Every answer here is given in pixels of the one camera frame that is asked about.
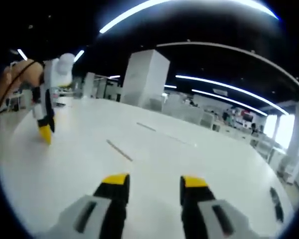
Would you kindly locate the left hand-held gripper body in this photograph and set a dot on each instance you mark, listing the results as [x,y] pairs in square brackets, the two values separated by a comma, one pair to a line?
[58,72]

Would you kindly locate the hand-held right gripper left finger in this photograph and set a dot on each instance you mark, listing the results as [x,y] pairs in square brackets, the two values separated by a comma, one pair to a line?
[94,216]

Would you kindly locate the long curved ceiling light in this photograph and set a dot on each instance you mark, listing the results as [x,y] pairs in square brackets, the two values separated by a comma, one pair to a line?
[139,10]

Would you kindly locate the ceiling air conditioner vent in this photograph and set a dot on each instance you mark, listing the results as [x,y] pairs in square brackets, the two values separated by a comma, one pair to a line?
[221,92]

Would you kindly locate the white socket holder cover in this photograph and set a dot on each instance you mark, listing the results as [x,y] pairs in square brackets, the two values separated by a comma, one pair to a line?
[119,150]

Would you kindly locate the black flat object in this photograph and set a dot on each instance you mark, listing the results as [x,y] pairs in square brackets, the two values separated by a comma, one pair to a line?
[276,204]

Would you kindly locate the white cabinet row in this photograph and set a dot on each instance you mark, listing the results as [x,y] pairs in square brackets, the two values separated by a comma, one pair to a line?
[214,122]

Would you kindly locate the person's left hand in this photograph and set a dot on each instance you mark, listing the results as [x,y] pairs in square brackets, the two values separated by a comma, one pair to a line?
[32,73]

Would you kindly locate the short ceiling light strip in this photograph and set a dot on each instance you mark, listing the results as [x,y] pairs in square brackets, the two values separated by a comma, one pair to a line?
[79,55]
[22,54]

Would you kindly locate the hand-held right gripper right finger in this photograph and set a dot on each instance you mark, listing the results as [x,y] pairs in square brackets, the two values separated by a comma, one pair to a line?
[209,219]

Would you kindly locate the long white socket holder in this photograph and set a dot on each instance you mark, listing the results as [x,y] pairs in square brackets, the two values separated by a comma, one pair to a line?
[149,127]

